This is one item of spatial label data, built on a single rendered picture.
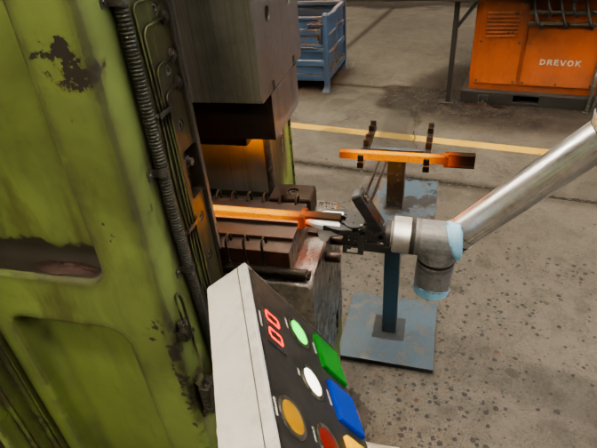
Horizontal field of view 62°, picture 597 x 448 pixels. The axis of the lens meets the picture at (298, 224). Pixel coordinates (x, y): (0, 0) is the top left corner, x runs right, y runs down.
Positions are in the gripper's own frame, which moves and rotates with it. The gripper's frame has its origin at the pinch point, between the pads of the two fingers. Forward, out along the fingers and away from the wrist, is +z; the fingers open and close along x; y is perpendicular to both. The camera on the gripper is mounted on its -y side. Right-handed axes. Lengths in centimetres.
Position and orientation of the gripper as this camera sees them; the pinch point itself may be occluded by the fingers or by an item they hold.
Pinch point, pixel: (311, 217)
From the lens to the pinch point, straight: 123.9
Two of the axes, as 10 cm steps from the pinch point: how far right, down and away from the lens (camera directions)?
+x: 2.4, -5.6, 7.9
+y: 0.3, 8.2, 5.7
